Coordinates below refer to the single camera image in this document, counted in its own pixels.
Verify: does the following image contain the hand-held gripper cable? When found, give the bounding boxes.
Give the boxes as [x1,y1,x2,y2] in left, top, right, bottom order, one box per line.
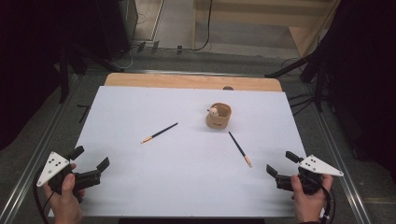
[32,167,55,224]
[306,176,336,224]

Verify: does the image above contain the black cabinet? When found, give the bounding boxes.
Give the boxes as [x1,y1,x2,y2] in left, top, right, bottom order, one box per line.
[92,0,139,60]

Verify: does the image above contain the dark pencil with orange end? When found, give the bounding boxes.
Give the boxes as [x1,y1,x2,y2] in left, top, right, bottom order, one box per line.
[140,121,179,145]
[228,131,253,168]

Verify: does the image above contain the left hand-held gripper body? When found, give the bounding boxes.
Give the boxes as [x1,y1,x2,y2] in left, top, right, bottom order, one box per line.
[35,151,103,195]

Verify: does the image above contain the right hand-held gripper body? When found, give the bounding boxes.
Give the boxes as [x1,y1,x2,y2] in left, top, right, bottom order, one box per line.
[275,154,345,196]

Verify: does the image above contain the black floor cables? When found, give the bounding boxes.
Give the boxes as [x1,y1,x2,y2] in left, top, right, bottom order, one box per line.
[288,92,316,117]

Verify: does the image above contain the white table sheet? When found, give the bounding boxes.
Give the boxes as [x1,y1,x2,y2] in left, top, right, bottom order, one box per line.
[48,85,326,218]

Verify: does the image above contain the tan pen holder with bear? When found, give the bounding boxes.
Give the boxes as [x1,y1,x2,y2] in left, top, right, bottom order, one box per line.
[205,102,233,130]

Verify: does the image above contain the person's right hand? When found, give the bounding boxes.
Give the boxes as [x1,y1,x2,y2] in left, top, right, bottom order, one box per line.
[290,174,334,224]

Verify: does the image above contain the metal floor rail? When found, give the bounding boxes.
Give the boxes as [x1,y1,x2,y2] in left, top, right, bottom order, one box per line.
[303,83,373,224]
[0,73,82,224]

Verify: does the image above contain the right hand-held gripper cable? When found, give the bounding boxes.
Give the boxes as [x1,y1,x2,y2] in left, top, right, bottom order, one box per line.
[306,176,336,224]

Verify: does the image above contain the left hand-held gripper cable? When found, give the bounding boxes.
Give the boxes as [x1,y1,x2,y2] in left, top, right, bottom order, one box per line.
[32,167,55,224]

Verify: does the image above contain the black floor bracket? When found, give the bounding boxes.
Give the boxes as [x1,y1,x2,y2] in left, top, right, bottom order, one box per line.
[77,104,92,124]

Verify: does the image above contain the black metal stand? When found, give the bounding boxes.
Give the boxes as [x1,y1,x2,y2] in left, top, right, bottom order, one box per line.
[264,52,331,113]
[59,43,125,104]

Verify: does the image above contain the person's left hand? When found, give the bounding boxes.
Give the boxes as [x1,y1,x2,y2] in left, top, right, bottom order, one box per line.
[42,173,86,224]

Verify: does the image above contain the black power cable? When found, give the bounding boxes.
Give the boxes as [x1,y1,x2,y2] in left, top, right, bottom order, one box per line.
[186,0,214,52]

